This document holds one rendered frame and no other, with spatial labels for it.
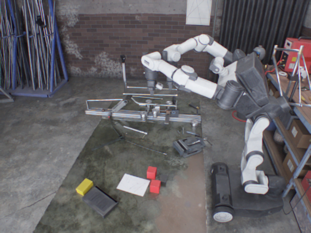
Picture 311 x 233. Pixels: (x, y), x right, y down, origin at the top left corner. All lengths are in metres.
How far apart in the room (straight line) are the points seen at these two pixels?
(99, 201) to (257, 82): 1.09
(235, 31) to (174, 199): 3.12
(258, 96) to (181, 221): 0.86
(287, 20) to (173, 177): 3.28
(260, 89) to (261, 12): 2.49
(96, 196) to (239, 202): 1.34
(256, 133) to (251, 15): 2.46
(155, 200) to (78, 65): 4.08
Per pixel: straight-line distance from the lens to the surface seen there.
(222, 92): 1.23
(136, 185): 1.14
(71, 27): 4.64
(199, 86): 1.18
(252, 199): 2.12
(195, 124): 1.49
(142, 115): 1.49
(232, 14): 3.67
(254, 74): 1.31
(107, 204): 1.07
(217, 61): 1.39
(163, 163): 1.24
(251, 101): 1.41
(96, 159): 1.31
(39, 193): 2.48
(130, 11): 4.15
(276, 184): 2.11
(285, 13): 3.94
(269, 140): 2.93
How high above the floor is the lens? 1.78
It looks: 34 degrees down
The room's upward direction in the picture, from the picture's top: straight up
